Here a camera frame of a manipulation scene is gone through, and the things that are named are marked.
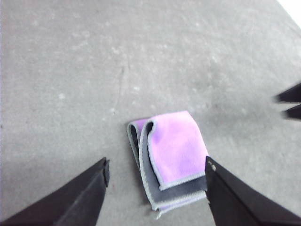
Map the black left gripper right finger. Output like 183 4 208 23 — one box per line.
205 155 301 226

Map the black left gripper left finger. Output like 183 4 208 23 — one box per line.
0 157 111 226

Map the purple towel with grey hem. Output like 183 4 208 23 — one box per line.
127 110 209 221

